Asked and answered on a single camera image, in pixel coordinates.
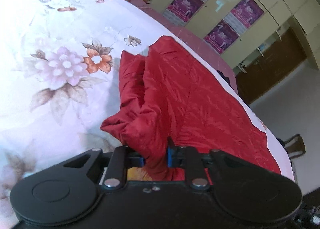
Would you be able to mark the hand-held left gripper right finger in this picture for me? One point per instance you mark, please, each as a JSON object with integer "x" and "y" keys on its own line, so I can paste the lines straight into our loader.
{"x": 171, "y": 156}

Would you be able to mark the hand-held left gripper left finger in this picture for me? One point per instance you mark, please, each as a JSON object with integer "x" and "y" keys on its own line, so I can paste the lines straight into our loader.
{"x": 136, "y": 160}

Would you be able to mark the red quilted jacket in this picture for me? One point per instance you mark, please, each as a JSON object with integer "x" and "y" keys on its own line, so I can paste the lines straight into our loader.
{"x": 187, "y": 94}

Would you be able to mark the dark cloth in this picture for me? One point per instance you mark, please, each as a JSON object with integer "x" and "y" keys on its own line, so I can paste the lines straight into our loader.
{"x": 225, "y": 76}

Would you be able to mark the wooden chair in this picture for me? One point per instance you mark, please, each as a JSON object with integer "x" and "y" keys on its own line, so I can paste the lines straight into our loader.
{"x": 296, "y": 144}

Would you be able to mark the pink bed sheet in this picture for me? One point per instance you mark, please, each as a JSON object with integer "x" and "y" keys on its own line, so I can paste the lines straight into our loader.
{"x": 175, "y": 29}

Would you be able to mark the brown wooden door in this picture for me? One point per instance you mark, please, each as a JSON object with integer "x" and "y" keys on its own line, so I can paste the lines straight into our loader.
{"x": 270, "y": 69}

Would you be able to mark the white floral blanket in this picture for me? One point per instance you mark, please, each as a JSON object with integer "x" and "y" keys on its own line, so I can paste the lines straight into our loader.
{"x": 50, "y": 19}

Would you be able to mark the purple wall poster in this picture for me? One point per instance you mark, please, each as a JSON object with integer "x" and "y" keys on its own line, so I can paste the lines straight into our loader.
{"x": 185, "y": 6}
{"x": 221, "y": 36}
{"x": 247, "y": 11}

